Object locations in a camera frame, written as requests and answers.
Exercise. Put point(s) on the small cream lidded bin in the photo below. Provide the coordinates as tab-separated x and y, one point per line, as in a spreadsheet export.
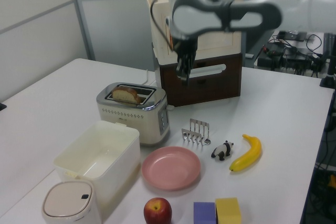
65	200

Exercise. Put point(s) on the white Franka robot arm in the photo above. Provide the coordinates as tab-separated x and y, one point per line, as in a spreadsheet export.
302	3

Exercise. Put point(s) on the metal toast rack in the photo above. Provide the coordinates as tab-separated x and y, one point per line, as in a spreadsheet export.
187	136

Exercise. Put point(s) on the yellow banana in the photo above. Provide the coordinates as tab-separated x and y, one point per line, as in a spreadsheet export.
249	155

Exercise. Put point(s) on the cream and chrome toaster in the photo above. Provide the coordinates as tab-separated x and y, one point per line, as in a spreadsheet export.
126	119

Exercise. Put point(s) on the black table edge clamp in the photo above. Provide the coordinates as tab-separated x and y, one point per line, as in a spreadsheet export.
2	106

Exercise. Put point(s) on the panda figurine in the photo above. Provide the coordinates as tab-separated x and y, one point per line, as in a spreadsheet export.
223	150

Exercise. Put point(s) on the toasted bread slice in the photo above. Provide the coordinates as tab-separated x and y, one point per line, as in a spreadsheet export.
124	94

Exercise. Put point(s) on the black flat device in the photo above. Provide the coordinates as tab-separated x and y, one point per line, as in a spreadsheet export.
291	36

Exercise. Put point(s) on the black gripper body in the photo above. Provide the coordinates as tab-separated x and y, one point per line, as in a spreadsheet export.
183	44

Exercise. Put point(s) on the yellow cube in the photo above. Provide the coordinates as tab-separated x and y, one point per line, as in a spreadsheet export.
228	211

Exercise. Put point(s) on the pink plate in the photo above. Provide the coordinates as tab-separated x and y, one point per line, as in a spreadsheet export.
170	169

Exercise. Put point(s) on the black camera stand pole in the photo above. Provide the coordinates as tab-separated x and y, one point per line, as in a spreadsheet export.
331	61

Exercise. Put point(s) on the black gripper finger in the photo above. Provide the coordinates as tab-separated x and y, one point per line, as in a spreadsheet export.
192	62
183	69

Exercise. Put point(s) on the white rectangular plastic container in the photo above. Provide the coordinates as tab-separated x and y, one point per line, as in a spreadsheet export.
115	155

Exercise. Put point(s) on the purple cube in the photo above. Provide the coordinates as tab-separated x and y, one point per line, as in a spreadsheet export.
204	213

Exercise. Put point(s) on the red apple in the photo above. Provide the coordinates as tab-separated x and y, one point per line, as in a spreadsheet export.
157	212

